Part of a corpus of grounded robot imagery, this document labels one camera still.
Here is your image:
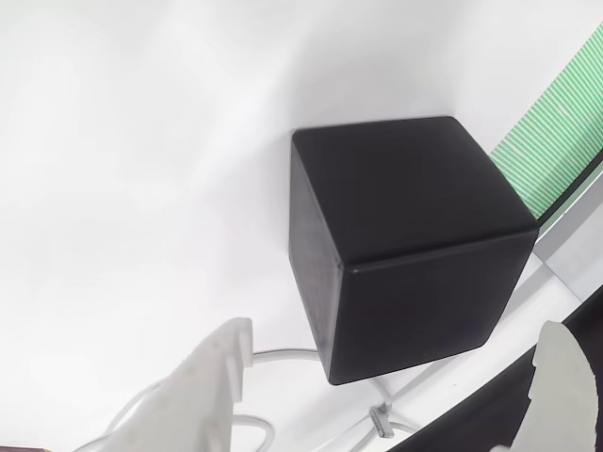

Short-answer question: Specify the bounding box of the grey aluminium frame rail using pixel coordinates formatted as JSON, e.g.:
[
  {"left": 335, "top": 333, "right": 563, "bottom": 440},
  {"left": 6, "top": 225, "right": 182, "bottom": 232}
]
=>
[{"left": 531, "top": 162, "right": 603, "bottom": 298}]

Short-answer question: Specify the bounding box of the white cable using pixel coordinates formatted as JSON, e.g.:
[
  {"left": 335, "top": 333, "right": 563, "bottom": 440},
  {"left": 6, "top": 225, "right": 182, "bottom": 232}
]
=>
[{"left": 103, "top": 347, "right": 420, "bottom": 452}]

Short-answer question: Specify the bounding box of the black cube block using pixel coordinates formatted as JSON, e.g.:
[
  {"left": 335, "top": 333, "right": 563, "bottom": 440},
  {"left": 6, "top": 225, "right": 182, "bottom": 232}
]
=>
[{"left": 288, "top": 115, "right": 541, "bottom": 387}]

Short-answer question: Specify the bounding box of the green striped paper strip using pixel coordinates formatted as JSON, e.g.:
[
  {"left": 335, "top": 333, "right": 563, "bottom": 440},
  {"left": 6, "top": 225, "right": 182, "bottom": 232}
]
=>
[{"left": 488, "top": 21, "right": 603, "bottom": 216}]

